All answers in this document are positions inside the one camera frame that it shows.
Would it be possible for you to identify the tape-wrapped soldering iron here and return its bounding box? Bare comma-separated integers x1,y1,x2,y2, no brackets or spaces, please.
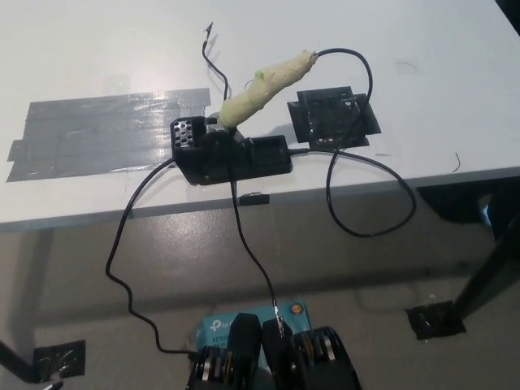
219,48,319,129

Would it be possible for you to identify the black soldering iron base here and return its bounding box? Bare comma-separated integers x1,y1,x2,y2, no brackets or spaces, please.
169,115,294,187

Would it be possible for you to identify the black robot torso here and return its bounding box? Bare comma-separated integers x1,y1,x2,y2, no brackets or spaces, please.
184,312,362,390

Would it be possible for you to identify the small black tape strip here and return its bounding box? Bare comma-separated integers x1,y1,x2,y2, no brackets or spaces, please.
238,193,271,206

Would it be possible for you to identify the black taped circuit board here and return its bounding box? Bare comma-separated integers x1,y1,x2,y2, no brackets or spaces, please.
286,84,383,150

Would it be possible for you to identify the teal router box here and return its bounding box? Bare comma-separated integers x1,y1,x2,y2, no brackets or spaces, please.
190,299,314,366

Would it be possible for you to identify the black floor tape patch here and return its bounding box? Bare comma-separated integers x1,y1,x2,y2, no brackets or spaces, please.
405,300,467,340
32,340,86,385

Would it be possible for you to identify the black table leg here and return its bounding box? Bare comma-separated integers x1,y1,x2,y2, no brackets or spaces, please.
453,214,520,322
0,340,41,381

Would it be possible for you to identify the black alligator clip wire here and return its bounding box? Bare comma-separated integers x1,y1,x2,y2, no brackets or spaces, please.
201,22,288,338

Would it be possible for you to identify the black power cable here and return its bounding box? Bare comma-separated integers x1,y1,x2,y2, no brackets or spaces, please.
104,157,200,357

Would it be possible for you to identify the black soldering iron cable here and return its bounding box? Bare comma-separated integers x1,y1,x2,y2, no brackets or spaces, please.
290,47,418,239

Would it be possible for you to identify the grey duct tape patch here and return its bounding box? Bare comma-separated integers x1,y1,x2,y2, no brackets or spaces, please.
6,87,212,184

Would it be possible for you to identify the black under-table bracket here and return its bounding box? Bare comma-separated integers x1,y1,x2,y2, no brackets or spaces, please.
418,186,501,241

